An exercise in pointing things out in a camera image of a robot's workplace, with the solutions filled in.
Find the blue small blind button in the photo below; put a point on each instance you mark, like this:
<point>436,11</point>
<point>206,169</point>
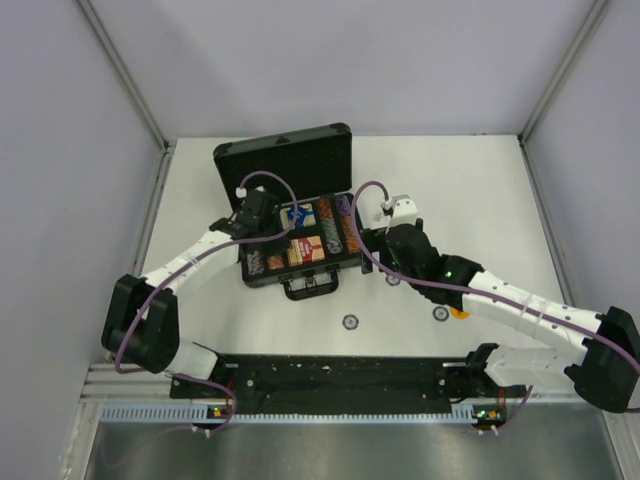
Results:
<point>296,217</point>

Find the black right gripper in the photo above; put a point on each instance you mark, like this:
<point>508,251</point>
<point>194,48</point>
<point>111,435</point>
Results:
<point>376,239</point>

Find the red playing card deck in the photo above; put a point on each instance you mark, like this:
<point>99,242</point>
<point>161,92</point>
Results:
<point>305,250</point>

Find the poker chip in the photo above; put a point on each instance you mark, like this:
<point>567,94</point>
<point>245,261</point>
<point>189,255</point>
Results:
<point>392,280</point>
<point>350,322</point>
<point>440,313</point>

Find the grey slotted cable duct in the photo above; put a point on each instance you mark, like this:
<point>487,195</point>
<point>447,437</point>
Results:
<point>203,414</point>

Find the blue orange chip stack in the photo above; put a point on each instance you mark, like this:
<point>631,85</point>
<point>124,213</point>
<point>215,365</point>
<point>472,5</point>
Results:
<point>255,263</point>

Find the orange big blind button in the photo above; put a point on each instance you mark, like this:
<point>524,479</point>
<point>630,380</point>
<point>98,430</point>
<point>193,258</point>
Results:
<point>459,314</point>

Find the orange black chip stack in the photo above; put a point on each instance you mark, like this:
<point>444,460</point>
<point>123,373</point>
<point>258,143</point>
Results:
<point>324,209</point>
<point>350,229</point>

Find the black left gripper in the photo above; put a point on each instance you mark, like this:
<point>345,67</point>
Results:
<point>276,222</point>

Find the red yellow chip stack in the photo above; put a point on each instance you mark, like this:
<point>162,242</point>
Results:
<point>275,262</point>

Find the black poker set case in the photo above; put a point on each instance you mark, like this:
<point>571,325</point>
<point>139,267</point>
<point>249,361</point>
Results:
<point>297,167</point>

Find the blue playing card deck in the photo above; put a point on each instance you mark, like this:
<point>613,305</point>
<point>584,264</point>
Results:
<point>309,221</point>

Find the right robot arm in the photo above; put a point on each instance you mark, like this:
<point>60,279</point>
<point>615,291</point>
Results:
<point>596,354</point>

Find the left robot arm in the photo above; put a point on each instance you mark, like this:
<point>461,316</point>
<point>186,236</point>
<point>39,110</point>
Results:
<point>142,325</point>

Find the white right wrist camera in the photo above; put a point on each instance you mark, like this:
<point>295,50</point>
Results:
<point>399,210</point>

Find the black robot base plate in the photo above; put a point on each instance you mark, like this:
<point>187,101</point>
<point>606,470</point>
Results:
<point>355,384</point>

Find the orange black lower chip stack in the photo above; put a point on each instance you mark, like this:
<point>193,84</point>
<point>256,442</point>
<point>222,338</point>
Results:
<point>350,229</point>

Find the purple black chip stack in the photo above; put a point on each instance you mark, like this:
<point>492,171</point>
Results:
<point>343,205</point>

